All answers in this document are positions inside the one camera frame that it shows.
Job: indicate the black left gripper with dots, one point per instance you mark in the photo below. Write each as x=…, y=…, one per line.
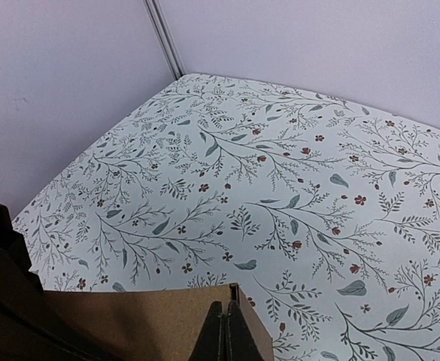
x=13, y=243

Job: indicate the brown cardboard paper box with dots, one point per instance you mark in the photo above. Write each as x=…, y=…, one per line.
x=148, y=325

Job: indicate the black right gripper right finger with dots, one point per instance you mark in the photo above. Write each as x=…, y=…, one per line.
x=242, y=333

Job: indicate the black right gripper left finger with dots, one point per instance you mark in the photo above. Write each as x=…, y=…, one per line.
x=209, y=344

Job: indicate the floral patterned table mat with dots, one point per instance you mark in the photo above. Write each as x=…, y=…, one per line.
x=324, y=211

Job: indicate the left aluminium corner post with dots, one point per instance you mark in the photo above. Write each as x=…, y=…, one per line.
x=165, y=38

